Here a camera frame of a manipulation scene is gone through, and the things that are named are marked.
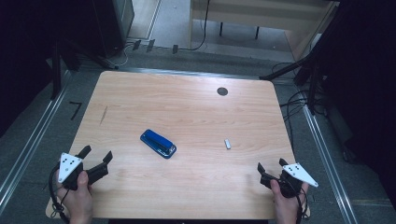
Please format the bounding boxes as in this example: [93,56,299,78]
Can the blue stapler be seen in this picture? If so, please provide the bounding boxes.
[139,128,177,160]

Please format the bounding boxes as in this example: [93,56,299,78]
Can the white cable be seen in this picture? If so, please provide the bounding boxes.
[114,42,138,68]

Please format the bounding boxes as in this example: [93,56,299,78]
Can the light wooden bench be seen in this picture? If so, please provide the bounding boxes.
[187,0,341,63]

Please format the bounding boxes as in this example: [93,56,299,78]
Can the black floor tape mark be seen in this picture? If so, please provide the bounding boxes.
[68,101,83,121]

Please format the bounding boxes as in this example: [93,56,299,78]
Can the hand-held gripper black cable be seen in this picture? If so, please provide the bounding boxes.
[294,186,310,224]
[48,163,71,224]

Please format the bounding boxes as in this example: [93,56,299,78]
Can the metal floor rail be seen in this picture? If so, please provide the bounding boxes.
[0,70,73,207]
[301,105,360,224]

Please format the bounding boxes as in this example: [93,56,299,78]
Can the person's left hand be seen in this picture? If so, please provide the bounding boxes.
[55,170,94,224]

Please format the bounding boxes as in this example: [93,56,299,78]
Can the black metal stand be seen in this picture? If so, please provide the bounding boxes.
[50,38,120,101]
[259,46,332,116]

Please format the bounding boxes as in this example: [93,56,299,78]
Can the long black hanging cable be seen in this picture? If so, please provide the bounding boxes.
[177,0,212,52]

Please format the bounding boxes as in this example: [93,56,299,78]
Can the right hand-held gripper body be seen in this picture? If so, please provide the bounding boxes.
[277,161,319,199]

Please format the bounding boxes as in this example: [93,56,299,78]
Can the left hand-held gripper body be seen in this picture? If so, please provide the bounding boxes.
[57,151,92,191]

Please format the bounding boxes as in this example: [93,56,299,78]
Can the right hand-held gripper black cable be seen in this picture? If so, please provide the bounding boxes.
[294,186,310,224]

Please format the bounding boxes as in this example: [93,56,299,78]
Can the tangle of black cables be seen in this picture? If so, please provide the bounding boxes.
[270,61,329,151]

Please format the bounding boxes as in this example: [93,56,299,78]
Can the person's right hand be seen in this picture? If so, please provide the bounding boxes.
[269,178,309,224]

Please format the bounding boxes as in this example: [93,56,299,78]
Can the left hand-held gripper black cable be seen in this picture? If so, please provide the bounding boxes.
[48,163,71,224]

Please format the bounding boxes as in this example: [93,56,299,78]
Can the black cabinet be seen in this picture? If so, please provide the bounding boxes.
[92,0,135,59]

